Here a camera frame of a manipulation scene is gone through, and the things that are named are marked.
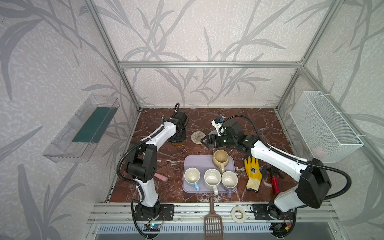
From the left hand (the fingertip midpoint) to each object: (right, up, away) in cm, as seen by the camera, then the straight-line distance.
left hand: (182, 135), depth 93 cm
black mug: (0, 0, -11) cm, 11 cm away
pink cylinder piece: (-10, -23, -10) cm, 27 cm away
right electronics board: (+52, -45, -19) cm, 71 cm away
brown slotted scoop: (+18, -40, -22) cm, 50 cm away
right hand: (+15, +1, -13) cm, 20 cm away
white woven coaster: (+9, -2, +11) cm, 14 cm away
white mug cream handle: (+18, -23, -10) cm, 31 cm away
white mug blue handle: (+7, -21, -13) cm, 25 cm away
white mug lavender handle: (+28, -25, -10) cm, 39 cm away
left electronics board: (-12, -43, -22) cm, 49 cm away
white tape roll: (+30, -39, -21) cm, 54 cm away
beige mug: (+24, -14, -2) cm, 28 cm away
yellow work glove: (+42, -21, -9) cm, 48 cm away
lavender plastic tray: (+30, -28, -14) cm, 43 cm away
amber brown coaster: (-2, -7, +6) cm, 9 cm away
